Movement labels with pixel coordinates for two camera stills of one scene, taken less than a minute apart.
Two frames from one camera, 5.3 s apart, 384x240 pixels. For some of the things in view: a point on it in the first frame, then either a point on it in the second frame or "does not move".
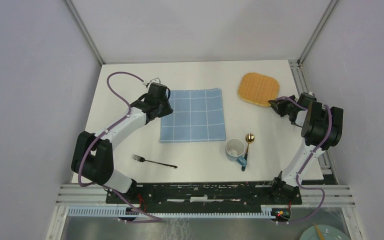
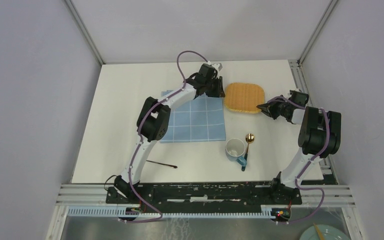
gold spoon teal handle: [249, 138] does not move
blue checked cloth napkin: [198, 115] does not move
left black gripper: [168, 110] → [219, 92]
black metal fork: [142, 159] does not move
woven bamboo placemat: [258, 88] → [243, 97]
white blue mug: [234, 149] does not move
